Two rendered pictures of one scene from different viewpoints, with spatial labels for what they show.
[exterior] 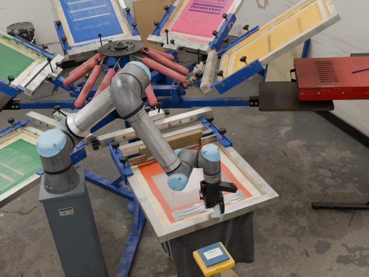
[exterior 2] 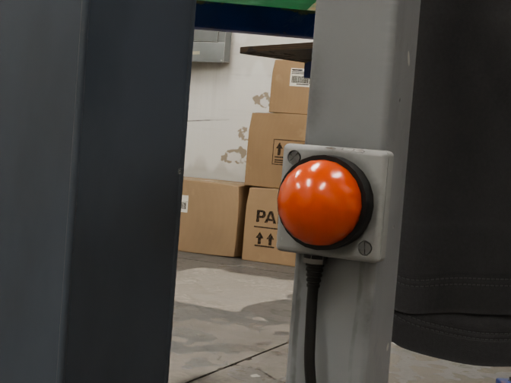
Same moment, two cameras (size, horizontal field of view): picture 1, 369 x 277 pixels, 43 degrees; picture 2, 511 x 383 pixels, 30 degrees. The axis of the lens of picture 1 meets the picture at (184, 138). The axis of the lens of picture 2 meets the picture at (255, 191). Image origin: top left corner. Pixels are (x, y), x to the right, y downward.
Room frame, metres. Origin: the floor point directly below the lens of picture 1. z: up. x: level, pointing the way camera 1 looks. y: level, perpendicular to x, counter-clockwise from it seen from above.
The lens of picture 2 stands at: (1.01, -0.35, 0.67)
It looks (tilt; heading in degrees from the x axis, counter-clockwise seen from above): 3 degrees down; 44
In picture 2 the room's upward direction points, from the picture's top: 4 degrees clockwise
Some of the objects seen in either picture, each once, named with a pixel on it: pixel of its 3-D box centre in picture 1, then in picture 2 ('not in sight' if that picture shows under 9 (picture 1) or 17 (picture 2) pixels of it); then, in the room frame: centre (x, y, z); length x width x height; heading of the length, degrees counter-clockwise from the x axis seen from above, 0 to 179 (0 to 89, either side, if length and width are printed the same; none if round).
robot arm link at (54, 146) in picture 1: (54, 149); not in sight; (1.64, 0.53, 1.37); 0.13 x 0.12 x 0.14; 163
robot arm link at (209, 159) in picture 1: (210, 159); not in sight; (1.58, -0.10, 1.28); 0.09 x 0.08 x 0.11; 73
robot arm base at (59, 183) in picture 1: (59, 173); not in sight; (1.64, 0.53, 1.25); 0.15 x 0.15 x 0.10
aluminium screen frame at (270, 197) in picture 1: (186, 172); not in sight; (1.94, 0.00, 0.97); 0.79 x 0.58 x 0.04; 19
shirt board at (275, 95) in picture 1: (227, 100); not in sight; (2.81, -0.31, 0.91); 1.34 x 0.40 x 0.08; 79
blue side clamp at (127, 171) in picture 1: (121, 164); not in sight; (2.08, 0.34, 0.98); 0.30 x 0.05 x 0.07; 19
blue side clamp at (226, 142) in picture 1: (216, 136); not in sight; (2.26, -0.18, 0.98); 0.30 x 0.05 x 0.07; 19
